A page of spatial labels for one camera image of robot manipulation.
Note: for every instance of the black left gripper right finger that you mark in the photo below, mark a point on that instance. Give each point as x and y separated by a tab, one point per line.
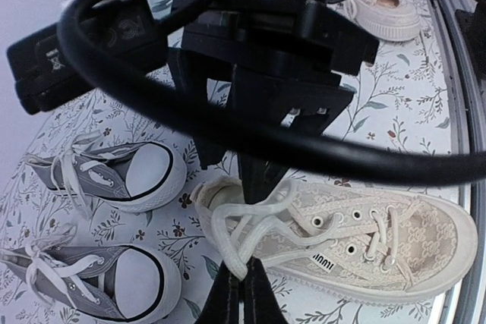
259	302

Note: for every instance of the beige sneaker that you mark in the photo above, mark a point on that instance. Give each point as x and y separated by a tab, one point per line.
373	246
389	20

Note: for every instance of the grey sneaker with white laces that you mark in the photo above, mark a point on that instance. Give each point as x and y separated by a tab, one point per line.
125	283

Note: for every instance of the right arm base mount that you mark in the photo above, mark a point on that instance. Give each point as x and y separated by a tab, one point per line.
474	30

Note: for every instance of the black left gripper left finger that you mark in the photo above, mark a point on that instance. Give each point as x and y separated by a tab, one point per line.
223	302

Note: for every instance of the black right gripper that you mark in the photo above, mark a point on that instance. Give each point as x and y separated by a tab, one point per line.
284	60

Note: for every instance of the aluminium front rail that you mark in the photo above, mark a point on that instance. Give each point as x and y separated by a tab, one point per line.
465	303

